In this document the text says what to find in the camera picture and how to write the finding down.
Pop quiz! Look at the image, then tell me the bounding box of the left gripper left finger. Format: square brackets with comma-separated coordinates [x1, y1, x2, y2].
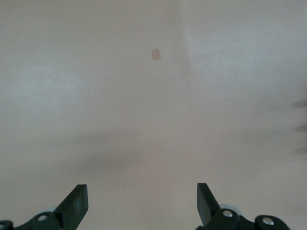
[0, 184, 89, 230]

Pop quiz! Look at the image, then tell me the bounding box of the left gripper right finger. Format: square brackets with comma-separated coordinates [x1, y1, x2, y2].
[195, 183, 291, 230]

